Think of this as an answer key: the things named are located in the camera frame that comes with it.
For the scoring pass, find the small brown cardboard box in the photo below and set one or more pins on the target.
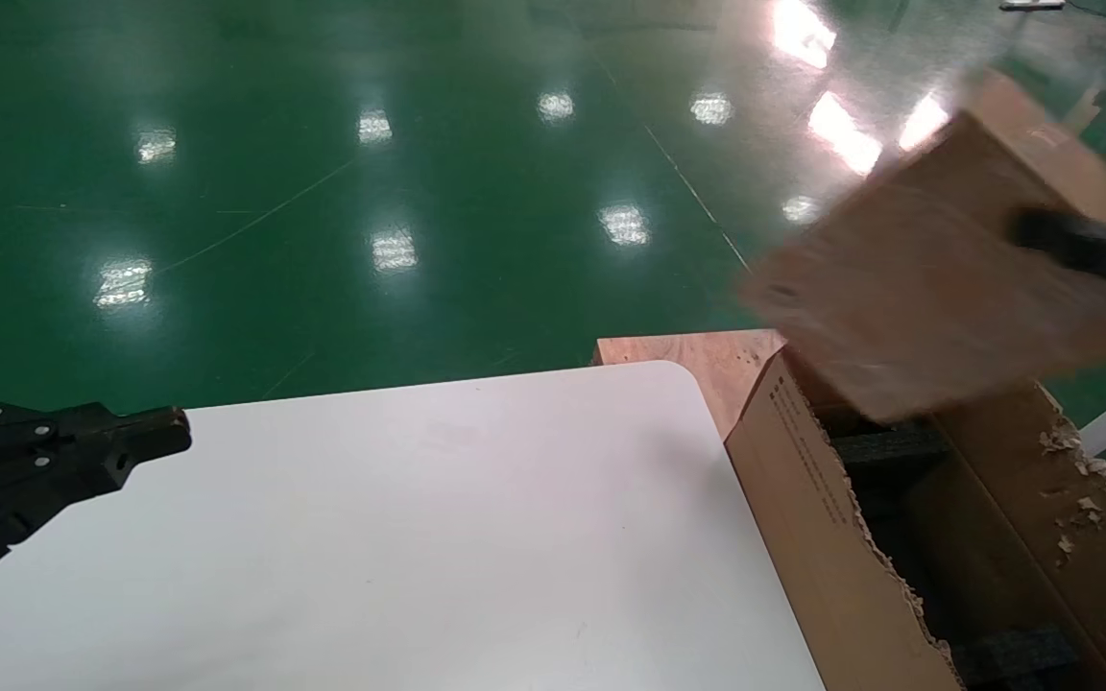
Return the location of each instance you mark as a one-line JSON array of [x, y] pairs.
[[899, 288]]

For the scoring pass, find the big torn cardboard box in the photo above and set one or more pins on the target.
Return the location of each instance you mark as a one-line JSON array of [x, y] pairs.
[[822, 557]]

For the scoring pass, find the grey stand base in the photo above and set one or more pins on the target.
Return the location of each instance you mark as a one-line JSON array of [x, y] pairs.
[[1033, 4]]

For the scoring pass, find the black foam block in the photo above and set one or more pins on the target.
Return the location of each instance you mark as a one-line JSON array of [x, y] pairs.
[[1019, 657], [889, 446]]

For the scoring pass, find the wooden pallet board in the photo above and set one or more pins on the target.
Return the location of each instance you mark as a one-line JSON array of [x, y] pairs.
[[707, 360]]

